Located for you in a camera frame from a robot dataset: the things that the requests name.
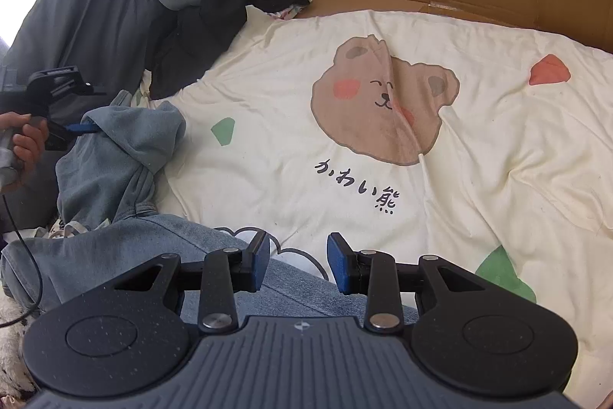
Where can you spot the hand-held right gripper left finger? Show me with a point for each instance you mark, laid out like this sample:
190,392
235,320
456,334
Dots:
261,263

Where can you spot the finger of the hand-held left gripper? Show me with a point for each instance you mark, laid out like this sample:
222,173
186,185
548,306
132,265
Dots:
85,129

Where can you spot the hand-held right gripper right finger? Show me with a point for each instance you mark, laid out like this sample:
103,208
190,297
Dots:
337,265

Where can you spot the blue denim pants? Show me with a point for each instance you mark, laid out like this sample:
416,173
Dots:
119,160

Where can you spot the person's left hand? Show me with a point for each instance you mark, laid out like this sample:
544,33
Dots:
28,145

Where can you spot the dark grey pillow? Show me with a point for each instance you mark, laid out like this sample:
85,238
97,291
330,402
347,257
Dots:
81,16

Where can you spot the black garment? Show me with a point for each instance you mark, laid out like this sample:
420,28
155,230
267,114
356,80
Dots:
191,40

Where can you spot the bear print bedsheet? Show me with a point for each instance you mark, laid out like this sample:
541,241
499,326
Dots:
479,160

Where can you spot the floral patterned cloth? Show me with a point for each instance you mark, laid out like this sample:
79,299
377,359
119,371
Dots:
287,11

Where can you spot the white patterned fuzzy blanket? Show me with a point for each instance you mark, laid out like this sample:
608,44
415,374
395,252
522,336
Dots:
12,351

